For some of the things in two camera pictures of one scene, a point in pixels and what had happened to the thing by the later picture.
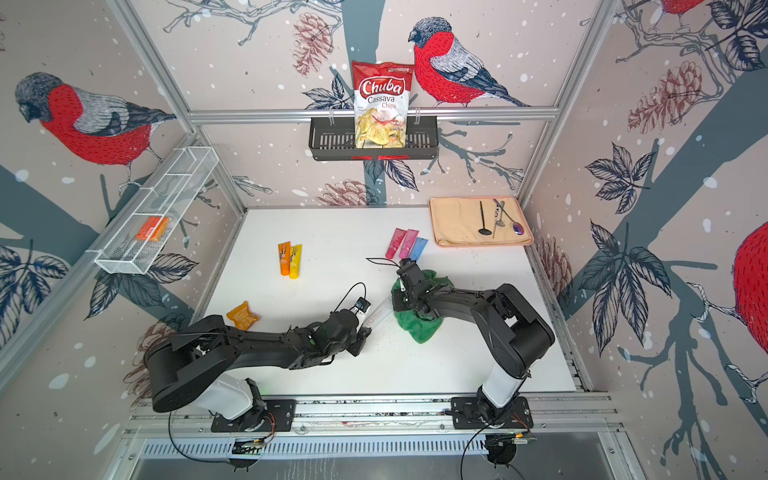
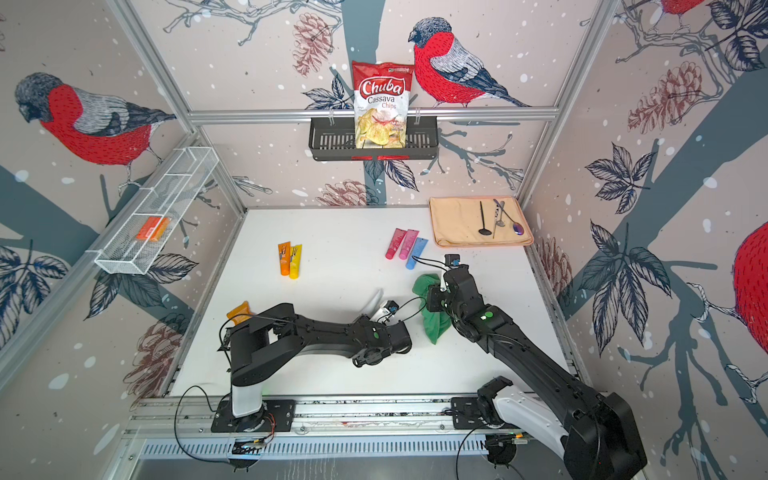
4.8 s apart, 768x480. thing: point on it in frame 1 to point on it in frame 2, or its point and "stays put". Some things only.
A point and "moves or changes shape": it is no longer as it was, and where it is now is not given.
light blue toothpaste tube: x=418 y=249 stays put
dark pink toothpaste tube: x=395 y=243 stays put
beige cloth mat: x=456 y=221 stays put
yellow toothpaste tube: x=295 y=260 stays put
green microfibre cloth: x=419 y=329 moves or changes shape
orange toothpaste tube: x=284 y=253 stays put
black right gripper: x=397 y=307 to x=434 y=292
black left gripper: x=362 y=337 to x=369 y=321
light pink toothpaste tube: x=408 y=243 stays put
